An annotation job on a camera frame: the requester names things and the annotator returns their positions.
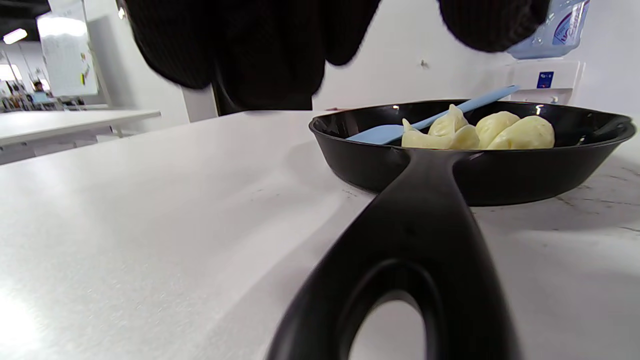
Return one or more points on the black frying pan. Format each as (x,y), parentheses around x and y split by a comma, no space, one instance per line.
(425,225)

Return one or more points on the ceiling light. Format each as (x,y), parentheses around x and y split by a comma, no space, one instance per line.
(15,36)

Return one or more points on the white water dispenser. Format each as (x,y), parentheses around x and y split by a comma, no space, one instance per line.
(525,80)

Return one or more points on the person's left hand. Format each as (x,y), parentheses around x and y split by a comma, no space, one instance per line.
(250,40)

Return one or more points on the white background table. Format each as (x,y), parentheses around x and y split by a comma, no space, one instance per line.
(60,122)

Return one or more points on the blue dessert shovel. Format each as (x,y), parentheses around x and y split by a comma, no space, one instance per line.
(380,134)

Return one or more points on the blue jug on dispenser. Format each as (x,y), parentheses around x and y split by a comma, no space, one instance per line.
(560,30)

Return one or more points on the white board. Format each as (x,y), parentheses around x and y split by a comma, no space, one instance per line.
(65,55)

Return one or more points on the pale yellow dumpling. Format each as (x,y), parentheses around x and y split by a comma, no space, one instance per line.
(430,141)
(527,135)
(450,122)
(495,127)

